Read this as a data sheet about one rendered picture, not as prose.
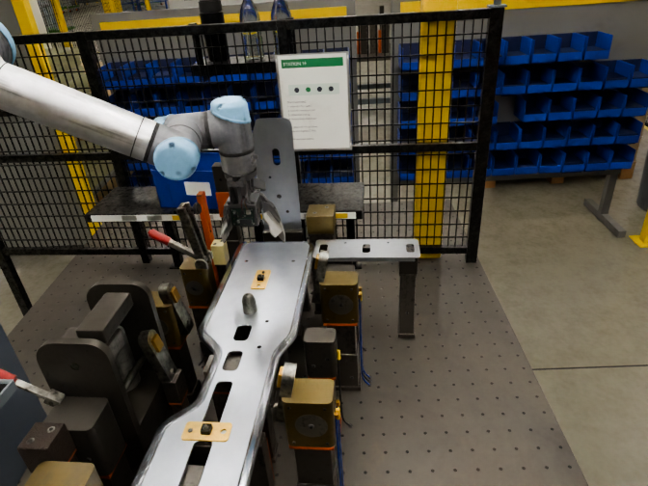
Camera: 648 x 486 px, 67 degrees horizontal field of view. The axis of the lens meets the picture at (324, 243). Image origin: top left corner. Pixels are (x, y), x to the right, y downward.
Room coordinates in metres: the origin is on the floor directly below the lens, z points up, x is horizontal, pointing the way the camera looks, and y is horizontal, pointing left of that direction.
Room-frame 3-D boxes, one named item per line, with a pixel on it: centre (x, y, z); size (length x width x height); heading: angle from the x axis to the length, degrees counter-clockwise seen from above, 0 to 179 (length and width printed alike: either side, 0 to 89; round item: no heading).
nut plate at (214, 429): (0.58, 0.23, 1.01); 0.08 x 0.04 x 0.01; 83
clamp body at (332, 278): (0.96, -0.04, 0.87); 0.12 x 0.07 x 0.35; 82
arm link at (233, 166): (1.02, 0.17, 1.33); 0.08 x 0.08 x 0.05
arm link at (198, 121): (0.98, 0.27, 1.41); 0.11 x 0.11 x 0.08; 7
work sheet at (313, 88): (1.58, 0.00, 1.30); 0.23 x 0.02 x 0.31; 82
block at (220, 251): (1.14, 0.28, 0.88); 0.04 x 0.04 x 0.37; 82
